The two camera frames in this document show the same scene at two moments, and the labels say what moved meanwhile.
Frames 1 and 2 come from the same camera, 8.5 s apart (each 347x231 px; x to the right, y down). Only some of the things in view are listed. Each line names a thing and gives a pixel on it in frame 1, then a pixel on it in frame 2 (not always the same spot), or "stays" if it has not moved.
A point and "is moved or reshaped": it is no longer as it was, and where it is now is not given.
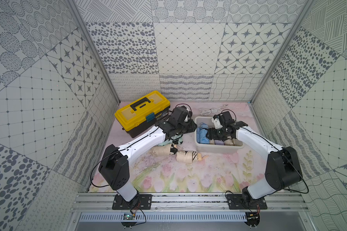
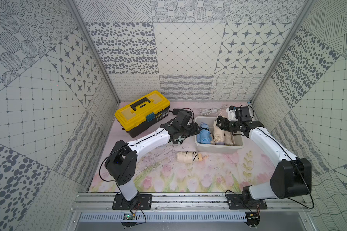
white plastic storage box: [209, 147] stays
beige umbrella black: [164, 150] is moved or reshaped
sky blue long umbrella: [201, 134] stays
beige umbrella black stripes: [189, 157] stays
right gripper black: [212, 134] → [224, 121]
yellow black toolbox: [141, 116] stays
